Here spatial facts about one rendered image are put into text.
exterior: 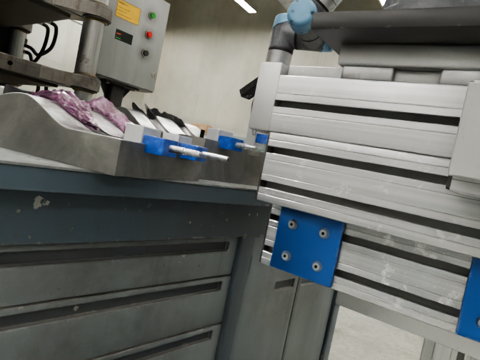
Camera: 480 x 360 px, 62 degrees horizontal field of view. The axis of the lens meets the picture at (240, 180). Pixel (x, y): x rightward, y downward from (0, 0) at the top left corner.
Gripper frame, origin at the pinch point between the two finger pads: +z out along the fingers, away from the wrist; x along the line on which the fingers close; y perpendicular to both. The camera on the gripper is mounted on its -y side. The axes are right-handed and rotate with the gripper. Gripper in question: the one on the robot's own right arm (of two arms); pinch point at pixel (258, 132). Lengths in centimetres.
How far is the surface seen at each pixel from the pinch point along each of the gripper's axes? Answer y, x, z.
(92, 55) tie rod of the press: -60, -25, -16
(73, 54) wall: -723, 288, -129
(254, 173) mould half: 14.3, -16.5, 11.9
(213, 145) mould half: 14.4, -33.0, 7.2
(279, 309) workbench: 15, 8, 52
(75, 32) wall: -723, 284, -172
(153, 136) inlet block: 22, -56, 8
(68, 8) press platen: -64, -34, -29
